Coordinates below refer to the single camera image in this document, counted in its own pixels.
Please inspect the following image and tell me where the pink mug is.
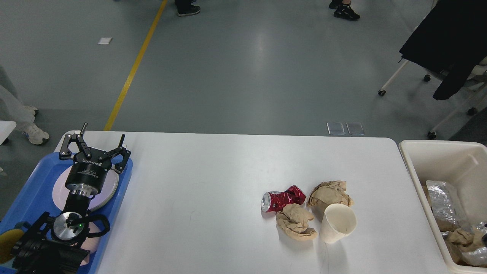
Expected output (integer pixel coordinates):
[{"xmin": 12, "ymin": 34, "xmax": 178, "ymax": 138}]
[{"xmin": 80, "ymin": 223, "xmax": 101, "ymax": 266}]

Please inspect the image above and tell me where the white paper cup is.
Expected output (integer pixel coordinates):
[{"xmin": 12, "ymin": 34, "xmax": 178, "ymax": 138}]
[{"xmin": 319, "ymin": 204, "xmax": 358, "ymax": 244}]

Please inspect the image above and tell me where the beige plastic bin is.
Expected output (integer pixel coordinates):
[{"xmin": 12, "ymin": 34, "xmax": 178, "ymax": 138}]
[{"xmin": 399, "ymin": 140, "xmax": 487, "ymax": 274}]

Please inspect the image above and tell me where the paper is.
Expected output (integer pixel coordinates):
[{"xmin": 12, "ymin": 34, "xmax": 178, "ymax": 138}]
[{"xmin": 447, "ymin": 228, "xmax": 487, "ymax": 266}]

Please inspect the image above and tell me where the crushed red soda can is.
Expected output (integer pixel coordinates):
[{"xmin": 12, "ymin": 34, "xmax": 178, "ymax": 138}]
[{"xmin": 261, "ymin": 185, "xmax": 306, "ymax": 213}]

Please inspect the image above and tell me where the person in grey trousers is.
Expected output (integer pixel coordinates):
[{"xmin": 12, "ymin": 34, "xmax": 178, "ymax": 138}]
[{"xmin": 0, "ymin": 66, "xmax": 50, "ymax": 145}]

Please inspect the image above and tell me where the tan napkin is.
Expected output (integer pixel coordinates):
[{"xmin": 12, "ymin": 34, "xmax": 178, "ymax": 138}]
[{"xmin": 275, "ymin": 204, "xmax": 318, "ymax": 241}]

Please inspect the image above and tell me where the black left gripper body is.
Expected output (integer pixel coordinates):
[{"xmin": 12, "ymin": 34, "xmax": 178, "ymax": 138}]
[{"xmin": 65, "ymin": 159, "xmax": 112, "ymax": 199}]

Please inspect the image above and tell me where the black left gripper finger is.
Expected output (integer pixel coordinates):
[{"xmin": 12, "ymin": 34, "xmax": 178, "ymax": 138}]
[
  {"xmin": 59, "ymin": 123, "xmax": 92, "ymax": 164},
  {"xmin": 97, "ymin": 134, "xmax": 131, "ymax": 174}
]

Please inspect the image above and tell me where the pink plate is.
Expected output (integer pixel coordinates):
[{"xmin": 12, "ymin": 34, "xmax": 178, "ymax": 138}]
[{"xmin": 52, "ymin": 167, "xmax": 119, "ymax": 212}]

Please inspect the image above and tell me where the foil wrapper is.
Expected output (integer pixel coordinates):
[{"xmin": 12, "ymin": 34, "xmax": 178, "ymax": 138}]
[
  {"xmin": 426, "ymin": 180, "xmax": 470, "ymax": 232},
  {"xmin": 442, "ymin": 222, "xmax": 487, "ymax": 268}
]

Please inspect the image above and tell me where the person with black sneakers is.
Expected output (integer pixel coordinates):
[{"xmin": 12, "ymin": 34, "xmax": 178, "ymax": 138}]
[{"xmin": 329, "ymin": 0, "xmax": 360, "ymax": 21}]

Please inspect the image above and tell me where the teal and yellow mug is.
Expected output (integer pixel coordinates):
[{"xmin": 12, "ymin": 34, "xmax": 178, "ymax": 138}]
[{"xmin": 0, "ymin": 222, "xmax": 29, "ymax": 264}]

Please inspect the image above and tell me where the brown paper ball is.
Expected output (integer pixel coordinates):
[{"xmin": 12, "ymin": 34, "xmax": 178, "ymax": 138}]
[{"xmin": 307, "ymin": 180, "xmax": 354, "ymax": 217}]

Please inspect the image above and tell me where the blue plastic tray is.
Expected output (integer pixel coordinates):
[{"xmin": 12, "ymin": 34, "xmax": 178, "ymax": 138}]
[{"xmin": 0, "ymin": 152, "xmax": 134, "ymax": 274}]

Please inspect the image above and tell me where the white side table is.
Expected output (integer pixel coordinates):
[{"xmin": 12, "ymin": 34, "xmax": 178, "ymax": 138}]
[{"xmin": 0, "ymin": 120, "xmax": 17, "ymax": 145}]

